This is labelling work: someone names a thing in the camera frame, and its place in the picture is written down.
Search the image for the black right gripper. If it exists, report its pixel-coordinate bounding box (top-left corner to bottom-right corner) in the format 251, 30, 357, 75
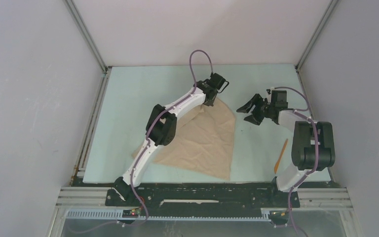
236, 93, 274, 125

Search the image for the beige cloth napkin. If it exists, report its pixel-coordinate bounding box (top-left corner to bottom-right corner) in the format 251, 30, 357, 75
142, 99, 236, 182

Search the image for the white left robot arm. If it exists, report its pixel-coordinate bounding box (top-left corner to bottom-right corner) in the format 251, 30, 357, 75
113, 73, 229, 206

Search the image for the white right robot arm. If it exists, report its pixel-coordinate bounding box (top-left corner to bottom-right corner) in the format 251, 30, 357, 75
236, 86, 336, 206

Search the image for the orange plastic knife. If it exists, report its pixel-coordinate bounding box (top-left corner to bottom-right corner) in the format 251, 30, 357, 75
273, 139, 289, 174

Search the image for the aluminium corner frame post right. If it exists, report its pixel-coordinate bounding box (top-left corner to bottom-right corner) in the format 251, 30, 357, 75
295, 0, 340, 73

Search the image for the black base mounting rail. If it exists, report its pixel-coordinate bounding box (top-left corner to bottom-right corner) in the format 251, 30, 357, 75
105, 182, 300, 219

